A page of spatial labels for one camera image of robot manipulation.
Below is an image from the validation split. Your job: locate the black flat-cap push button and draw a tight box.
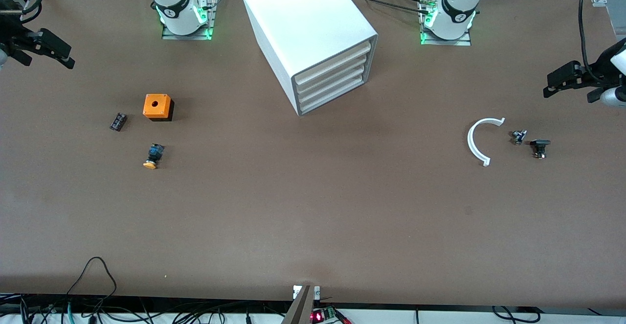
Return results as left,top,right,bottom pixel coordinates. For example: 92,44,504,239
530,139,552,159

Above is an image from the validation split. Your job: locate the yellow mushroom push button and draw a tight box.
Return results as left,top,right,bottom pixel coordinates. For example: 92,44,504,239
143,143,165,170

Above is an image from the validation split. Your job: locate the orange box with hole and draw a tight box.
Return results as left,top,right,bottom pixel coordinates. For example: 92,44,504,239
143,94,175,122

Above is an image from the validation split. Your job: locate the white curved plastic arc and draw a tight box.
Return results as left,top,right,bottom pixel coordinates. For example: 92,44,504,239
467,117,506,167

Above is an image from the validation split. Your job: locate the circuit board with red light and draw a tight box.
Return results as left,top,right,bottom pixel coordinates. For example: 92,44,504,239
311,307,339,324

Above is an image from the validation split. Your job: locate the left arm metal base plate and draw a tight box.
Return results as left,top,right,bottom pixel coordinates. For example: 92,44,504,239
420,0,472,46

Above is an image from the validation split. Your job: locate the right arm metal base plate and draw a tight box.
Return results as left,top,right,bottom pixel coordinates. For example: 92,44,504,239
161,0,219,41

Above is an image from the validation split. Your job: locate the thin black power cable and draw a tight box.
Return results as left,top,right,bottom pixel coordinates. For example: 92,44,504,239
347,0,431,14

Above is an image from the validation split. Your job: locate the black looped cable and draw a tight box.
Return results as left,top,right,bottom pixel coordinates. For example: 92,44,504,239
66,257,118,310

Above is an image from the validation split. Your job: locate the black coiled cable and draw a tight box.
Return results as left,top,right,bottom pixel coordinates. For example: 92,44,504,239
492,306,538,324

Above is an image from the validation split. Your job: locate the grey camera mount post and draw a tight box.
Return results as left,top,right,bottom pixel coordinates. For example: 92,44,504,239
281,285,321,324

